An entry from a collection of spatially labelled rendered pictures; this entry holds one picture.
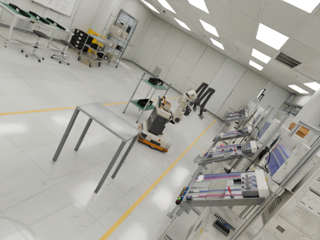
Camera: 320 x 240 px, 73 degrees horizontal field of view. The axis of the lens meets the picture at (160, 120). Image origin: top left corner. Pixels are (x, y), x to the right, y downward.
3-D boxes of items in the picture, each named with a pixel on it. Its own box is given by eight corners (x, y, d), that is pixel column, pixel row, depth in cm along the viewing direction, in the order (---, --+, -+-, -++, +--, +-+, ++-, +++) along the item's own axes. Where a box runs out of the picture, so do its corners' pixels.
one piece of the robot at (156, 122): (144, 135, 429) (165, 100, 404) (143, 125, 479) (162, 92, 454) (158, 142, 437) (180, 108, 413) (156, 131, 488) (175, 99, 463)
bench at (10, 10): (-16, 32, 511) (-7, -2, 487) (47, 46, 678) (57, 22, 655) (4, 47, 494) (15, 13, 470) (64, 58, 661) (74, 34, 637)
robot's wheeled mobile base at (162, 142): (137, 141, 426) (143, 130, 419) (137, 127, 485) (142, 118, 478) (166, 154, 444) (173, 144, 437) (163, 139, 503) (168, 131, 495)
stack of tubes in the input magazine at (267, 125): (258, 140, 312) (271, 125, 304) (256, 134, 359) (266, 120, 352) (266, 145, 309) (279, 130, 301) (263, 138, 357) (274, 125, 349)
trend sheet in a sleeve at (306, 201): (278, 220, 175) (310, 186, 164) (278, 219, 176) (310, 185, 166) (306, 239, 170) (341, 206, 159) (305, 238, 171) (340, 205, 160)
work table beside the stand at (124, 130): (75, 149, 309) (98, 101, 286) (114, 177, 299) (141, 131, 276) (52, 159, 267) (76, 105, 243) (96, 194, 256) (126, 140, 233)
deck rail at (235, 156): (206, 161, 339) (205, 157, 339) (206, 161, 341) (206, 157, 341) (255, 156, 313) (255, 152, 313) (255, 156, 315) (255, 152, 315)
